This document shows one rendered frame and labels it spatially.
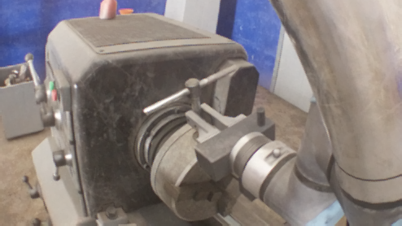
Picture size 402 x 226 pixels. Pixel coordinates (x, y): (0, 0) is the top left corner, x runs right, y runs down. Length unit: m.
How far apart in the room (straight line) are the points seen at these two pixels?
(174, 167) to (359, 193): 0.47
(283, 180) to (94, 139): 0.46
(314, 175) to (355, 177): 0.16
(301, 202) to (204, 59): 0.51
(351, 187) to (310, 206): 0.18
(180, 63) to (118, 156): 0.27
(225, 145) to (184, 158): 0.15
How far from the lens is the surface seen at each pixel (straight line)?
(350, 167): 0.18
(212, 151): 0.47
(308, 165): 0.34
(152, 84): 0.71
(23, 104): 2.77
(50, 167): 1.16
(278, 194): 0.40
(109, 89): 0.66
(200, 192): 0.61
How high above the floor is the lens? 1.52
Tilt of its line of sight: 24 degrees down
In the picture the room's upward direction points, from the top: 8 degrees clockwise
